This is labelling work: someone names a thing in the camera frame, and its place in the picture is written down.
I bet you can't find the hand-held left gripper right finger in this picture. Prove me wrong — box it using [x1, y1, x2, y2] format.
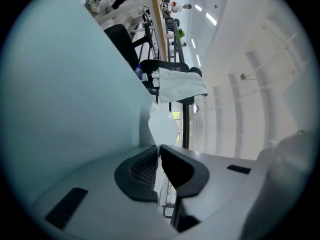
[161, 144, 266, 240]

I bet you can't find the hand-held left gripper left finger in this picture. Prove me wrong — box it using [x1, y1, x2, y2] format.
[32, 145, 182, 240]

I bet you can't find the black railing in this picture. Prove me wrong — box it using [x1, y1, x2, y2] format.
[166, 17, 191, 150]

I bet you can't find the window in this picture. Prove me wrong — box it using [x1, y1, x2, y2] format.
[170, 110, 182, 143]

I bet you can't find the white cloth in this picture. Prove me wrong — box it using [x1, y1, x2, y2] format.
[151, 67, 209, 104]

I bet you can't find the black office chair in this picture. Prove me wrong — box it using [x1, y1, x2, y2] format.
[138, 59, 203, 105]
[103, 23, 141, 70]

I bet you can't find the blue water bottle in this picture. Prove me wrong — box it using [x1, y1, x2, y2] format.
[134, 64, 144, 80]

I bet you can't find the wooden desk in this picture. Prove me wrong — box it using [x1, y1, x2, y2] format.
[151, 0, 169, 62]

